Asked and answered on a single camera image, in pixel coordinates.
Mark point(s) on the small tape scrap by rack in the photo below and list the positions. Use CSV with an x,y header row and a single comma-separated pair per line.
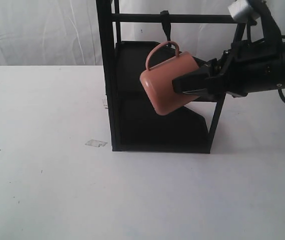
x,y
105,103

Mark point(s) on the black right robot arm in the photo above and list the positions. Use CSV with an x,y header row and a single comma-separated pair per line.
x,y
243,78

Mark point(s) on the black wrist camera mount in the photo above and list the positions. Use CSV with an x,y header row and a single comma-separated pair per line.
x,y
248,11

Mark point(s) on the terracotta pink ceramic mug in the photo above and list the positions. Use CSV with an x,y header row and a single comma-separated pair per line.
x,y
157,81

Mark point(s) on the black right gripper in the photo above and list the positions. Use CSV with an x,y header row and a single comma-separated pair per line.
x,y
240,52

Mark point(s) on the black two-tier shelf rack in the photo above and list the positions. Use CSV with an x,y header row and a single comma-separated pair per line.
x,y
134,124

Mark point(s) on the white backdrop curtain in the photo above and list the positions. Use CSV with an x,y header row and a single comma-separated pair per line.
x,y
66,32

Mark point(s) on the clear tape piece on table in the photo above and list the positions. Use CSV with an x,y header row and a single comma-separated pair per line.
x,y
96,143

